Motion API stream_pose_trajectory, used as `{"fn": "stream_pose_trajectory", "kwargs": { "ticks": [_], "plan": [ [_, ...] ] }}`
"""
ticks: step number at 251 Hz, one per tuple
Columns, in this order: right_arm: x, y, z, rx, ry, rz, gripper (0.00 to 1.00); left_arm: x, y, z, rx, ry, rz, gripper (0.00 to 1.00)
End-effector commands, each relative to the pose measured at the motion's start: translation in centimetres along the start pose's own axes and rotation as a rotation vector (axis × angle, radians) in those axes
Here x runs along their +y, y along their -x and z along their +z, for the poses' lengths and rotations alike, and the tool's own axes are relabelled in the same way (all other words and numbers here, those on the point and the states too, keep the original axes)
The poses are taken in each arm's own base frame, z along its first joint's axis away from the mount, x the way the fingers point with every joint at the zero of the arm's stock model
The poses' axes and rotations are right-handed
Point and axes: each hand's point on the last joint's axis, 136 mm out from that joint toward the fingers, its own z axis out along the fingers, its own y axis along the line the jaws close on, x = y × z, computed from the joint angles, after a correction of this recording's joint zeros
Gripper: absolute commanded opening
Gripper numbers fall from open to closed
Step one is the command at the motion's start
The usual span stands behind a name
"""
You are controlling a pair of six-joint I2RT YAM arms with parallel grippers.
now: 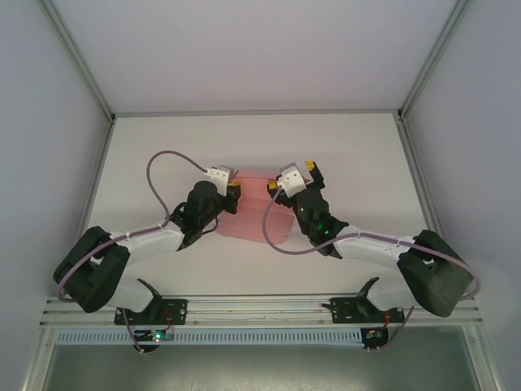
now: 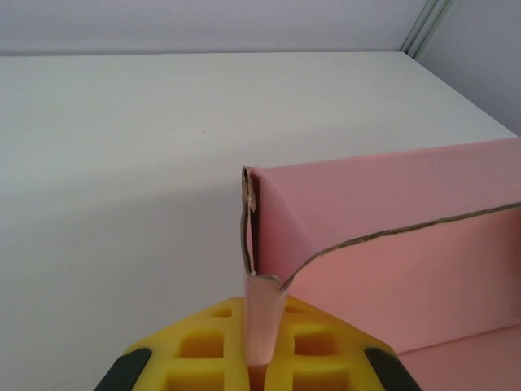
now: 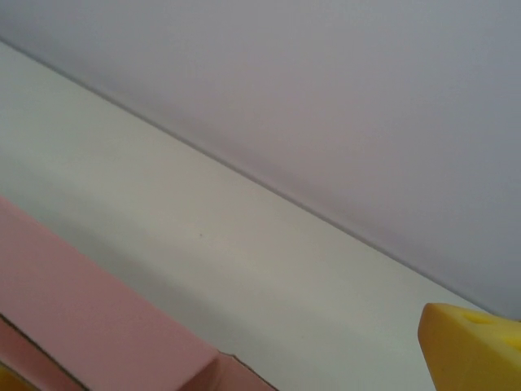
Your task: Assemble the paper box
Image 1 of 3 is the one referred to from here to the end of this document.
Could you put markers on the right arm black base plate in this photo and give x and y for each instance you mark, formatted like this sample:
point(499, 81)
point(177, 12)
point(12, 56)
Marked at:
point(346, 311)

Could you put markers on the aluminium frame post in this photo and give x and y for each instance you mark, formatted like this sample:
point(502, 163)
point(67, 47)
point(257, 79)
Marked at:
point(435, 61)
point(77, 61)

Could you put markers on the small circuit board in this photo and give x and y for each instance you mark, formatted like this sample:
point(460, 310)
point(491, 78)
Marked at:
point(373, 335)

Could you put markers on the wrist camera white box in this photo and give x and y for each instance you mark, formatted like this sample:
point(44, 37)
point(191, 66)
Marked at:
point(220, 176)
point(292, 181)

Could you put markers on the aluminium mounting rail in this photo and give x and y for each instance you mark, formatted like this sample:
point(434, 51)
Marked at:
point(260, 309)

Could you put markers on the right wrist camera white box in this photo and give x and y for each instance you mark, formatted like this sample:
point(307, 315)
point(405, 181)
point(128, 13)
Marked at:
point(292, 181)

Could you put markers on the aluminium table side rail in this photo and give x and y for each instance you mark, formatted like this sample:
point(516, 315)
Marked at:
point(99, 163)
point(415, 171)

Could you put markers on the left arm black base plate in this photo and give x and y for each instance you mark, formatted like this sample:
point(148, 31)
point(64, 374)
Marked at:
point(175, 311)

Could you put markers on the circuit board with green light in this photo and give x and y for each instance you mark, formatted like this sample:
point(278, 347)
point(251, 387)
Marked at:
point(156, 336)

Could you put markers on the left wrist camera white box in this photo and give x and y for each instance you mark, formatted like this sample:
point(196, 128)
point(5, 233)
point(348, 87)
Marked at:
point(220, 176)

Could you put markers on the pink paper box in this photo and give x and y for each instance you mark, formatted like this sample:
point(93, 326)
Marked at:
point(252, 222)

